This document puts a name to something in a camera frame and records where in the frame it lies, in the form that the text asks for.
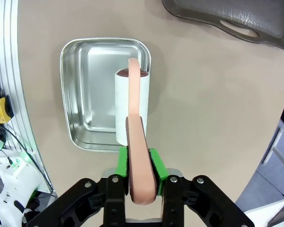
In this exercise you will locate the rectangular steel tin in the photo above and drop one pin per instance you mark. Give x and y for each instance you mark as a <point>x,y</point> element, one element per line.
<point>97,94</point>

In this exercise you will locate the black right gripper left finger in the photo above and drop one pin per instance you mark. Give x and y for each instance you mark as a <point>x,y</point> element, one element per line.
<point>113,201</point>

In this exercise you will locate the aluminium table frame rail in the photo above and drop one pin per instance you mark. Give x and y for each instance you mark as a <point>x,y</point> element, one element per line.
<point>7,47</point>

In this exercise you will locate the small green connector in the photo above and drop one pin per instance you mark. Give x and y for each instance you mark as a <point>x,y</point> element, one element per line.
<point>0,144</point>

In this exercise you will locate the yellow emergency stop button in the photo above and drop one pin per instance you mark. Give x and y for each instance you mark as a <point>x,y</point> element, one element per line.
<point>1,108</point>

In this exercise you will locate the dark brown serving tray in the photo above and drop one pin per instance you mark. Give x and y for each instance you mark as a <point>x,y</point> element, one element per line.
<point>227,11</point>

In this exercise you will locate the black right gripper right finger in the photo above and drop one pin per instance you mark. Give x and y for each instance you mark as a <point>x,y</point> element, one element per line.
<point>172,201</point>

